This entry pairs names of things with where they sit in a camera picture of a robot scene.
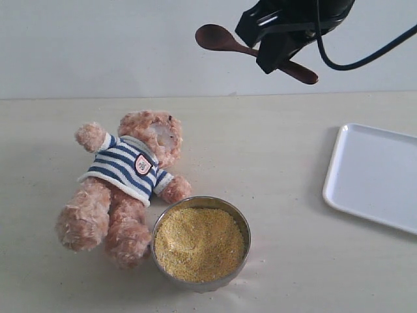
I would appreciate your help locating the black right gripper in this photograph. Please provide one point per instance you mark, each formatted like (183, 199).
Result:
(281, 28)

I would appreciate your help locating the dark red wooden spoon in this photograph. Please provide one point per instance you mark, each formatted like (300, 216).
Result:
(217, 38)

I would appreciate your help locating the yellow millet grains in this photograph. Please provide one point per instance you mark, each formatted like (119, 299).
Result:
(199, 245)

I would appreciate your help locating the tan teddy bear striped sweater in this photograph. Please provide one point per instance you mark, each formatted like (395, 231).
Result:
(129, 167)

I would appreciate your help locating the white plastic tray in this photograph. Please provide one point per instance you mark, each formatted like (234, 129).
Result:
(372, 175)

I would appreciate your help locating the steel bowl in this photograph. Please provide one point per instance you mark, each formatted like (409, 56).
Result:
(211, 203)

